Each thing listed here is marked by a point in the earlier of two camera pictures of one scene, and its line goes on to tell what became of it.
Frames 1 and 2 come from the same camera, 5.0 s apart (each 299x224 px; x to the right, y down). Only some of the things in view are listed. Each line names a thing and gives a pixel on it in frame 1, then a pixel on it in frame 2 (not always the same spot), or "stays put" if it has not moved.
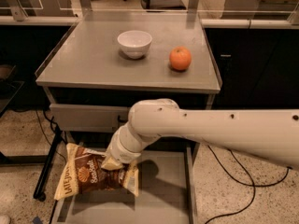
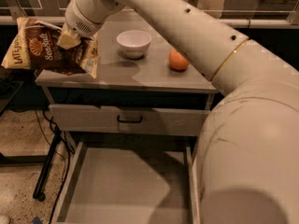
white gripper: (125, 154) → (78, 19)
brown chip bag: (84, 172) → (34, 46)
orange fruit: (180, 58) stays put
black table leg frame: (46, 161) stays put
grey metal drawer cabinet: (106, 63) stays put
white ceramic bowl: (135, 43) stays put
